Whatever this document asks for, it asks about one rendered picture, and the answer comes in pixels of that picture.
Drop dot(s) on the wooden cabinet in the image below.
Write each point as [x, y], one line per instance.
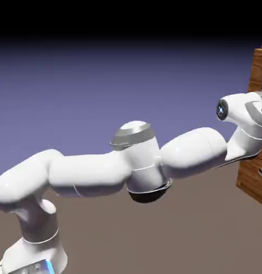
[250, 184]

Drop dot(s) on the wooden drawer front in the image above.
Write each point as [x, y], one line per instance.
[256, 66]
[249, 182]

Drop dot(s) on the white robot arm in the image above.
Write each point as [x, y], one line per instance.
[90, 171]

